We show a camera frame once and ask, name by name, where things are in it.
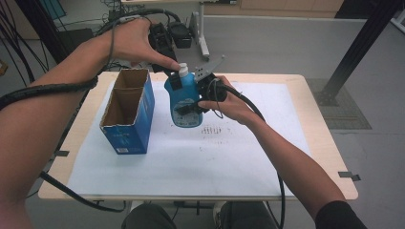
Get wooden cabinet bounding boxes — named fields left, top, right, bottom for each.
left=203, top=0, right=346, bottom=19

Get black computer tower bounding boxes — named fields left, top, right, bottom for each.
left=107, top=9, right=126, bottom=22

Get person's left hand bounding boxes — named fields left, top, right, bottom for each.
left=104, top=16, right=181, bottom=73

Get blue cardboard box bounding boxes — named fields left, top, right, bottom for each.
left=98, top=68, right=157, bottom=156

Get person's right hand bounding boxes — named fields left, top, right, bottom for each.
left=197, top=74, right=256, bottom=126

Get person's right leg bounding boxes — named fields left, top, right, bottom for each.
left=216, top=200, right=280, bottom=229

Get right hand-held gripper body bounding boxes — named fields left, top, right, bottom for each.
left=193, top=54, right=229, bottom=103

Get white paper sheet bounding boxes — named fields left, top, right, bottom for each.
left=67, top=80, right=311, bottom=198

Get black box case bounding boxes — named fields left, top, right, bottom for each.
left=58, top=28, right=97, bottom=53

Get blue bottle with white cap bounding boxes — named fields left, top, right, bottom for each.
left=163, top=62, right=205, bottom=129

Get person's black right sleeve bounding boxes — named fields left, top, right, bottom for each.
left=314, top=199, right=368, bottom=229

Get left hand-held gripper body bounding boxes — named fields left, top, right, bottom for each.
left=147, top=20, right=194, bottom=62

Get white desk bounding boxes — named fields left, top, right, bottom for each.
left=120, top=0, right=238, bottom=62

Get black corrugated left gripper cable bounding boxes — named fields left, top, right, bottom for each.
left=0, top=8, right=181, bottom=214

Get black metal frame post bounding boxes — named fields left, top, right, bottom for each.
left=313, top=0, right=405, bottom=107
left=13, top=0, right=70, bottom=65

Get tangle of black cables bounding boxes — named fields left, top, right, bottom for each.
left=0, top=0, right=128, bottom=87

